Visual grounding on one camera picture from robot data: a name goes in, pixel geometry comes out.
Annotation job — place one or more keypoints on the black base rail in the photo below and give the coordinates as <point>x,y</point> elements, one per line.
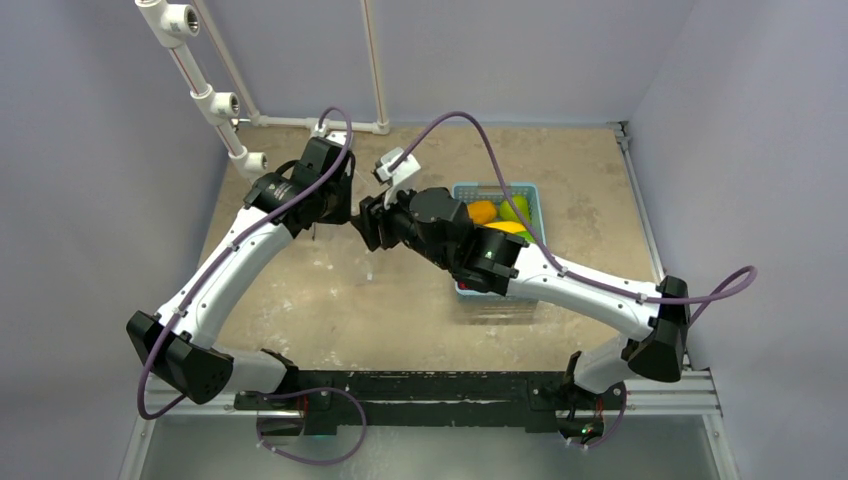
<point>535,401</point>

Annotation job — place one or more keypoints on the green pear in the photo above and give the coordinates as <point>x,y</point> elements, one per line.
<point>515,209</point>

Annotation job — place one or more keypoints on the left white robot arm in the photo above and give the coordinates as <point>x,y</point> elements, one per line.
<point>177,343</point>

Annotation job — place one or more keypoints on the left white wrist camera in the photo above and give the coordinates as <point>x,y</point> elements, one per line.
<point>336,136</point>

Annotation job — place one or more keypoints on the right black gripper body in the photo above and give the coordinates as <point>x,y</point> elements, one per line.
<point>375,223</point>

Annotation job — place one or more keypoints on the aluminium frame rail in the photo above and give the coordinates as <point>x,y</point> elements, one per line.
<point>693,398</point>

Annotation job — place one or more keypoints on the white pipe frame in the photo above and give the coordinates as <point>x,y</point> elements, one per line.
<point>173,25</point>

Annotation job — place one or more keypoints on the light blue plastic basket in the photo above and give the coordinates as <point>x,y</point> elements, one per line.
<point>496,251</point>

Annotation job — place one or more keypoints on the orange mango fruit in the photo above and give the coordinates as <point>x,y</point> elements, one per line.
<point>482,212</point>

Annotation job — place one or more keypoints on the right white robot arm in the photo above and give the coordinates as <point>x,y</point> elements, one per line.
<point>650,321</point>

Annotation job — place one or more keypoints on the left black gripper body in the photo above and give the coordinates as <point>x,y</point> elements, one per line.
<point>338,205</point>

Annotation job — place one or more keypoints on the yellow mango fruit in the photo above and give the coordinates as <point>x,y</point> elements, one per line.
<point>511,227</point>

